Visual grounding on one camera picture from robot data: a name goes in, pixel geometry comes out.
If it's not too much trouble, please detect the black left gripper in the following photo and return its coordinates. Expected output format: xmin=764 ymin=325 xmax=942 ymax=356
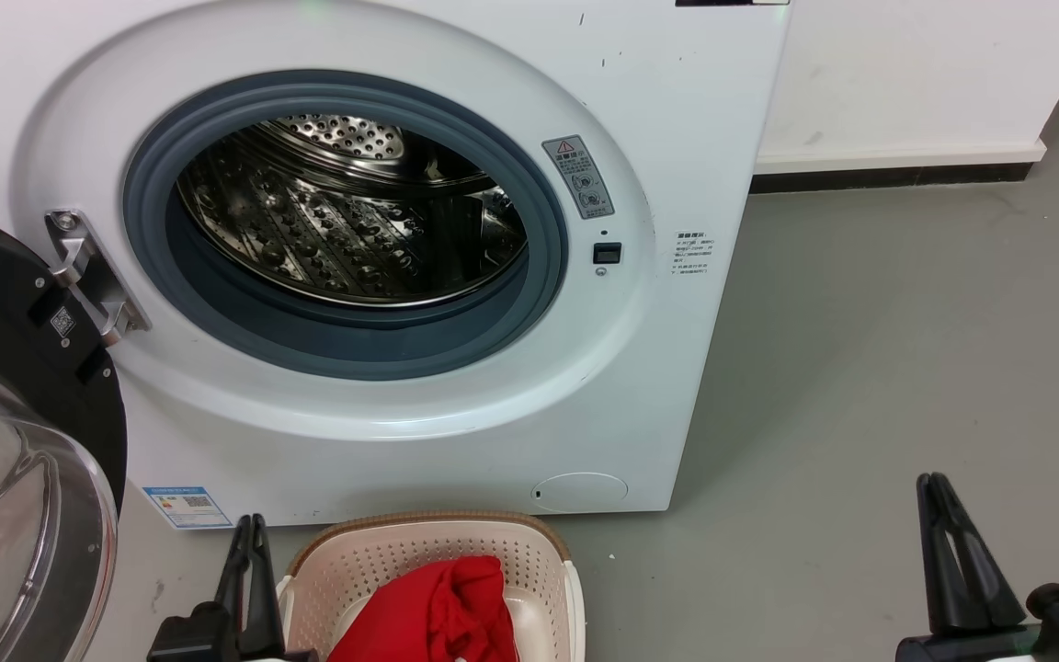
xmin=147 ymin=515 xmax=319 ymax=662

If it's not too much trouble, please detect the red and white garment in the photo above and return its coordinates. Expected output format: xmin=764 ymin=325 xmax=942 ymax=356
xmin=327 ymin=555 xmax=519 ymax=662

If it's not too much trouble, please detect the cream perforated laundry basket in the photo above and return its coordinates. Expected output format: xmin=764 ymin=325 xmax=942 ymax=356
xmin=277 ymin=511 xmax=586 ymax=662

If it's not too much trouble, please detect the stainless steel washing machine drum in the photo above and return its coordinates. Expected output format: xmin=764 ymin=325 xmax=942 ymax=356
xmin=176 ymin=114 xmax=529 ymax=308

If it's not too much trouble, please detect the blue energy rating label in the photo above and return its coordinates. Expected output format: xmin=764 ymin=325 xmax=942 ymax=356
xmin=142 ymin=486 xmax=233 ymax=531

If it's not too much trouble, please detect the grey rubber door gasket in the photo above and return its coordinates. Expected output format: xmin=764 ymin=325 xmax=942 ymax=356
xmin=122 ymin=70 xmax=570 ymax=382

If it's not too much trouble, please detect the round white filter cover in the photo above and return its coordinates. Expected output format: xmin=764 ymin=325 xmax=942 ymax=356
xmin=531 ymin=472 xmax=629 ymax=513

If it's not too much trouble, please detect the silver metal door hinge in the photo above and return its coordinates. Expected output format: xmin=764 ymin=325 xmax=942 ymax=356
xmin=45 ymin=210 xmax=152 ymax=347

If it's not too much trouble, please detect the black skirting strip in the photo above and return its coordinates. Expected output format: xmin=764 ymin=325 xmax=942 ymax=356
xmin=750 ymin=163 xmax=1036 ymax=194

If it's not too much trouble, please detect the small printed text label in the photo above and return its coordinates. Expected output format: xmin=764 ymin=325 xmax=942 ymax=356
xmin=673 ymin=232 xmax=716 ymax=277

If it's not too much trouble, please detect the grey warning sticker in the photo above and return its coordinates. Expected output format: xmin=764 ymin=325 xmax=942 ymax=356
xmin=542 ymin=135 xmax=615 ymax=220

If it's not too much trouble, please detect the white front-load washing machine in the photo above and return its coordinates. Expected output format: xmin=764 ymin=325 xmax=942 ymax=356
xmin=0 ymin=0 xmax=792 ymax=528

